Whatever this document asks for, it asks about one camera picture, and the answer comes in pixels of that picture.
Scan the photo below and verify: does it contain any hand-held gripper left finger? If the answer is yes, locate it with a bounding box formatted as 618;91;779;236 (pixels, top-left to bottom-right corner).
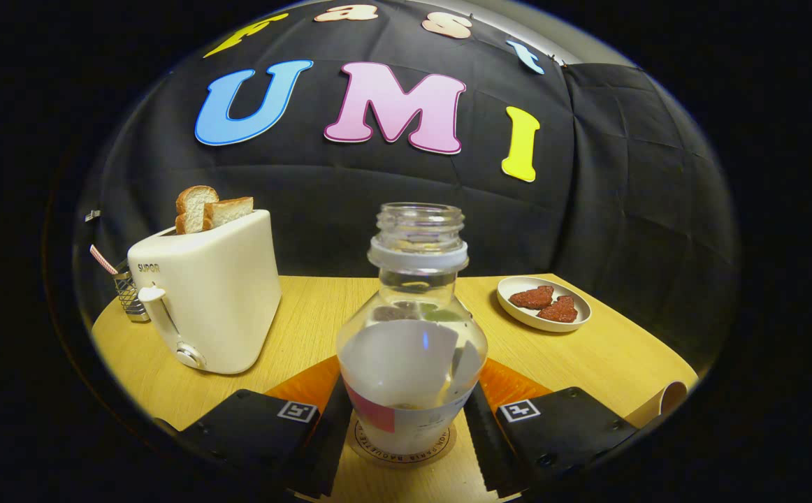
158;356;355;500

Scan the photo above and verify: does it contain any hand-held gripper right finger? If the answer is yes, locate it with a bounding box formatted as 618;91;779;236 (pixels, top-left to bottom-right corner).
462;358;639;499

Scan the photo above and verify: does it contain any round wooden coaster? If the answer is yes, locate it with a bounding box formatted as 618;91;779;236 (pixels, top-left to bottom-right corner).
349;412;457;467

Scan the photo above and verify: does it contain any clear plastic juice bottle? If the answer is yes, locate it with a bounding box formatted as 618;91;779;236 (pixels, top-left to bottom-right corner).
336;203;488;455

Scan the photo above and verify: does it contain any beige cup with handle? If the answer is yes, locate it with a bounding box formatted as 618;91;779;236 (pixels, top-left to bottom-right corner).
624;381;688;428

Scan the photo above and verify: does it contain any wooden table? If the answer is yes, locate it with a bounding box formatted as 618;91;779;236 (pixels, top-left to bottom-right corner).
92;272;700;503

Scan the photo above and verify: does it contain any round white plate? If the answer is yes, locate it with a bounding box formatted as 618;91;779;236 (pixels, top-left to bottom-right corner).
497;276;592;333

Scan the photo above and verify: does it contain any red meat piece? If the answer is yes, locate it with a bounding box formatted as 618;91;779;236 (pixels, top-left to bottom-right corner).
509;285;555;310
537;296;579;323

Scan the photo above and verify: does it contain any white toaster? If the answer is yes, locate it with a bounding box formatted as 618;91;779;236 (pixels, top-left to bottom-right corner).
127;209;282;375

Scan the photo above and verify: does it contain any metal mesh basket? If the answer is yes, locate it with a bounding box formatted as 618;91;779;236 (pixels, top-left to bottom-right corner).
113;260;152;323

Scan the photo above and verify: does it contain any toast slice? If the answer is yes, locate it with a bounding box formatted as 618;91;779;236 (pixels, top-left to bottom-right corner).
175;185;219;235
202;196;254;231

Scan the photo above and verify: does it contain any pink striped straw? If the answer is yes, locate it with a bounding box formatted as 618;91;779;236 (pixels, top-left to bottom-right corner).
89;245;119;275

